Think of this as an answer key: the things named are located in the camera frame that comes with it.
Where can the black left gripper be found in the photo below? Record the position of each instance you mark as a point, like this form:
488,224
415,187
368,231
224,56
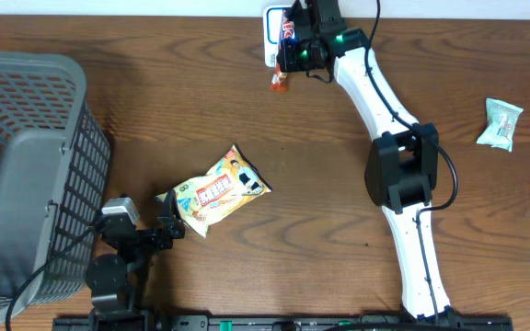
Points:
171,217

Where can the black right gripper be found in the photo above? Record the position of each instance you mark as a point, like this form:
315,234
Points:
290,62

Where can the yellow snack chip bag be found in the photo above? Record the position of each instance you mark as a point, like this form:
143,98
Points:
206,200

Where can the red Top chocolate bar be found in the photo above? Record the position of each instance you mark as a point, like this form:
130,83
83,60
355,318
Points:
279,78

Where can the grey plastic mesh basket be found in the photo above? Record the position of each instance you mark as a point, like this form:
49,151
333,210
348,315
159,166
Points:
54,165

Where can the light teal snack packet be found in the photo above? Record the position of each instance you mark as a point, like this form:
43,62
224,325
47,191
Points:
502,119

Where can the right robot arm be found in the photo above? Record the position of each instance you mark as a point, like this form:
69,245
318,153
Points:
401,170

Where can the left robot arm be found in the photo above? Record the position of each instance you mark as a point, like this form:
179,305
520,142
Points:
117,281

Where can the white barcode scanner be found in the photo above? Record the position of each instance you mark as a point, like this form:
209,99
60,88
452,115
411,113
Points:
272,21

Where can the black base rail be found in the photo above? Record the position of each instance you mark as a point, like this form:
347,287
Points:
370,322

